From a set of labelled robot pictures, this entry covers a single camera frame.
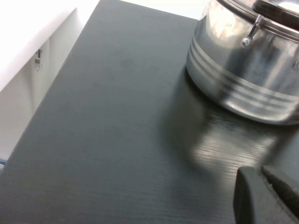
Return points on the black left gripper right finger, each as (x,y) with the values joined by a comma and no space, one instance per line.
(285,184)

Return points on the white side ledge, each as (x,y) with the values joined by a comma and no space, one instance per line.
(28,35)

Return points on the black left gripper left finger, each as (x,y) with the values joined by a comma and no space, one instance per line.
(252,200)

